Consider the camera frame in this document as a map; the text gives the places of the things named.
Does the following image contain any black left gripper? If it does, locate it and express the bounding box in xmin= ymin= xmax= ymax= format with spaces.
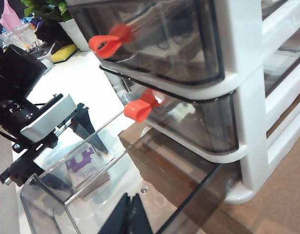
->
xmin=0 ymin=97 xmax=90 ymax=186

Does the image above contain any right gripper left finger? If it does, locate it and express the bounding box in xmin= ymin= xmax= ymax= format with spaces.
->
xmin=98 ymin=193 xmax=131 ymax=234

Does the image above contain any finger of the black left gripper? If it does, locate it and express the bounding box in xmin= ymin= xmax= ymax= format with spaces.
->
xmin=27 ymin=168 xmax=73 ymax=195
xmin=71 ymin=104 xmax=109 ymax=155

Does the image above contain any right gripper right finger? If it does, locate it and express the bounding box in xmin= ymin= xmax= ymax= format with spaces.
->
xmin=129 ymin=194 xmax=153 ymax=234

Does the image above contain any purple white napkin pack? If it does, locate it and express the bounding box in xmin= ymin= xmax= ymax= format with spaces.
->
xmin=64 ymin=146 xmax=112 ymax=193

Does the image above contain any smoky clear drawer orange handle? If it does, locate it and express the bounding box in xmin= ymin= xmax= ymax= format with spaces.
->
xmin=67 ymin=0 xmax=300 ymax=85
xmin=100 ymin=31 xmax=300 ymax=154
xmin=19 ymin=97 xmax=300 ymax=234

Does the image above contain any clear plastic bottle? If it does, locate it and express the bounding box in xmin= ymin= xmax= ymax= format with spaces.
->
xmin=0 ymin=23 xmax=38 ymax=51

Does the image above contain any yellow sponge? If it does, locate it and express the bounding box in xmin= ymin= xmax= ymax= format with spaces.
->
xmin=50 ymin=43 xmax=78 ymax=64

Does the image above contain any black bag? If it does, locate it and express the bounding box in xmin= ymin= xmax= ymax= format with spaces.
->
xmin=34 ymin=20 xmax=75 ymax=47

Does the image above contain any white plant pot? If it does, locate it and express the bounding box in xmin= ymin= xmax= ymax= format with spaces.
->
xmin=57 ymin=18 xmax=91 ymax=52

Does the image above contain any pink paper bag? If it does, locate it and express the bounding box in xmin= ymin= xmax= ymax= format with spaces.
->
xmin=0 ymin=0 xmax=23 ymax=32

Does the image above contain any green leafy plant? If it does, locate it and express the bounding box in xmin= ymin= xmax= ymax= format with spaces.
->
xmin=20 ymin=0 xmax=73 ymax=24

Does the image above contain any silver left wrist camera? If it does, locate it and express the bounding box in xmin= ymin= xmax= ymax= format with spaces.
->
xmin=19 ymin=94 xmax=77 ymax=143

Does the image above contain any white plastic drawer cabinet frame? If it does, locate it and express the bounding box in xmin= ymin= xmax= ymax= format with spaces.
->
xmin=98 ymin=0 xmax=300 ymax=205

